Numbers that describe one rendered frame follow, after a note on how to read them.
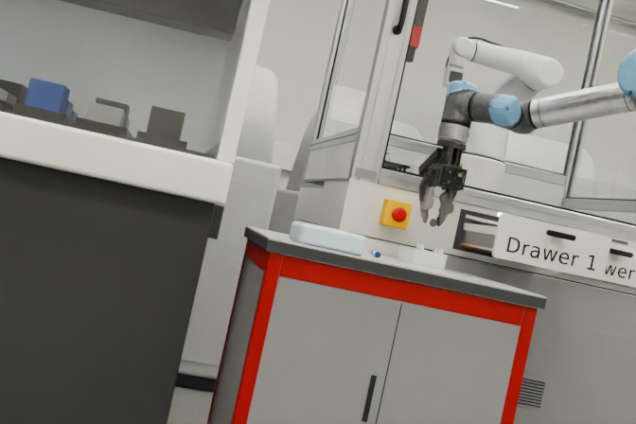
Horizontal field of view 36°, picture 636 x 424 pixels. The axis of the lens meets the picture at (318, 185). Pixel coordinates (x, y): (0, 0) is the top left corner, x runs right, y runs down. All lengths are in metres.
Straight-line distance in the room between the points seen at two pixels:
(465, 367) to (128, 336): 0.83
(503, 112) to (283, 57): 3.53
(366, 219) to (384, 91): 0.35
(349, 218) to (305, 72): 3.25
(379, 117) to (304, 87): 3.18
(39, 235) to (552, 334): 1.42
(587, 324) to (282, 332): 1.11
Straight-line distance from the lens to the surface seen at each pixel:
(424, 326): 2.14
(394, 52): 2.73
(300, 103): 5.85
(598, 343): 2.94
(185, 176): 2.39
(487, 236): 2.55
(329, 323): 2.10
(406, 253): 2.50
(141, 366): 2.50
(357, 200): 2.69
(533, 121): 2.53
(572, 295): 2.89
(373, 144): 2.70
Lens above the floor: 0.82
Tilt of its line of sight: 2 degrees up
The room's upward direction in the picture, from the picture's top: 12 degrees clockwise
